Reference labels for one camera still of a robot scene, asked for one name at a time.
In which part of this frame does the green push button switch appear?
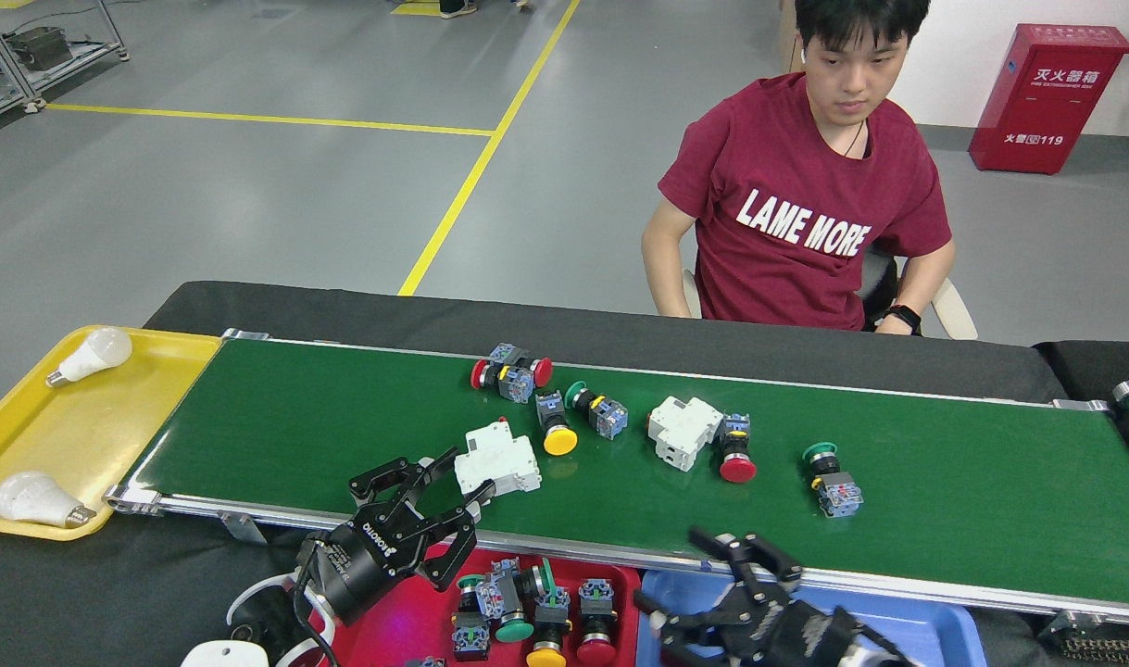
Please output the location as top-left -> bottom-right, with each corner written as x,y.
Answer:
516,556 -> 558,603
801,441 -> 865,519
565,380 -> 630,441
451,573 -> 493,662
476,559 -> 535,644

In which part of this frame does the yellow push button switch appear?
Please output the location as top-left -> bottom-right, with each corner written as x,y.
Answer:
525,600 -> 571,667
534,389 -> 580,458

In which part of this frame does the white light bulb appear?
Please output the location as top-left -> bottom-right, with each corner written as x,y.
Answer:
0,471 -> 97,529
45,327 -> 133,388

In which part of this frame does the blue plastic tray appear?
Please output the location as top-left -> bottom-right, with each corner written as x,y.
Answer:
635,569 -> 988,667

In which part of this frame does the yellow plastic tray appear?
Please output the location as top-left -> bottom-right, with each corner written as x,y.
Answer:
0,324 -> 222,541

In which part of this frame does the black table cloth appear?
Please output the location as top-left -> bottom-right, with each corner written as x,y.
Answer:
1032,341 -> 1129,409
0,281 -> 1129,667

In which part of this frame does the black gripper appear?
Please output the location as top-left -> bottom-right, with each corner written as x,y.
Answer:
633,526 -> 863,667
295,447 -> 496,626

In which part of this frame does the dark metal box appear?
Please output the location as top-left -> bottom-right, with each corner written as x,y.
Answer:
8,26 -> 74,71

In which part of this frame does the long green conveyor belt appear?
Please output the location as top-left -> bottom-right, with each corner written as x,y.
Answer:
106,329 -> 1129,626

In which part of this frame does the person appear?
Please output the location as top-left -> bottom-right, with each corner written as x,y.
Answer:
641,0 -> 957,336

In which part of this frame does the metal shelf rack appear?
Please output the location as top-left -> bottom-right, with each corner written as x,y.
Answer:
0,0 -> 130,129

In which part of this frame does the red plastic tray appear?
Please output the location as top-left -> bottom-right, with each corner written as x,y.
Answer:
309,542 -> 641,667

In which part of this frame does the black drive chain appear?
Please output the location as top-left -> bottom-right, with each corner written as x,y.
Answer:
1036,610 -> 1129,666

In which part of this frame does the grey office chair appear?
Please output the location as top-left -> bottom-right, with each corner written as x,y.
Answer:
680,250 -> 979,340

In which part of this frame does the white circuit breaker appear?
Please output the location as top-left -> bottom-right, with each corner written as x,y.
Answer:
454,418 -> 543,497
646,396 -> 724,472

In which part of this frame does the red fire extinguisher box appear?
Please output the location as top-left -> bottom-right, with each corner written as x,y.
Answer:
969,23 -> 1129,175

